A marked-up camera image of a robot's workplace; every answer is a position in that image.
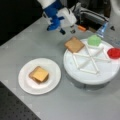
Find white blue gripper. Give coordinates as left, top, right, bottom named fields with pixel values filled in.
left=42, top=0, right=77, bottom=34

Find toasted bread slice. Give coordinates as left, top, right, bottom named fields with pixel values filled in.
left=29, top=72, right=34, bottom=80
left=65, top=37, right=84, bottom=53

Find yellow cheese slice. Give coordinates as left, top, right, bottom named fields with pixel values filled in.
left=32, top=66, right=49, bottom=83

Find brown round meat patty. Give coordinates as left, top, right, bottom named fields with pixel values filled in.
left=42, top=74, right=49, bottom=83

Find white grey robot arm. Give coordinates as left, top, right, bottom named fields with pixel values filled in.
left=37, top=0, right=77, bottom=34

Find green lettuce piece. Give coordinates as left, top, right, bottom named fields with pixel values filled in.
left=87, top=35, right=101, bottom=46

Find white divided round tray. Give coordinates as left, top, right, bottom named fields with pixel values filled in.
left=63, top=39, right=120, bottom=85

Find red tomato slice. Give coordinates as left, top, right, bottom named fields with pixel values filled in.
left=107, top=48, right=120, bottom=59

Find white paper plate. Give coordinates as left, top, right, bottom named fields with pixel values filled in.
left=18, top=58, right=61, bottom=95

